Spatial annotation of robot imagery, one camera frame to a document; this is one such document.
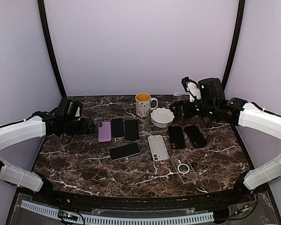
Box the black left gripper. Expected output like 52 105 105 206
62 118 95 135

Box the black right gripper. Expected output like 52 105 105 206
170 97 217 119

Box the black phone dark case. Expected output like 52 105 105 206
98 121 112 143

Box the black phone grey case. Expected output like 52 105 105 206
124 120 139 140

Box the white silicone phone case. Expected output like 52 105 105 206
148 135 169 162

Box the black phone white case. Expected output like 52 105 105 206
109 142 141 160

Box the clear magsafe phone case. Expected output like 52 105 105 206
170 154 198 184

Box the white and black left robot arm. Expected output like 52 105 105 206
0 97 95 204

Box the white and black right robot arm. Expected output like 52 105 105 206
170 77 281 203

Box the white scalloped ceramic dish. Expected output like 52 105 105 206
150 107 175 128

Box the white spotted mug orange inside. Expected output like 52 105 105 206
135 93 158 117

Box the black left frame post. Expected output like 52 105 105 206
37 0 67 97

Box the black frame post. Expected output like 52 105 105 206
221 0 246 91
37 0 67 97

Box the black right frame post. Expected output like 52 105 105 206
221 0 246 91

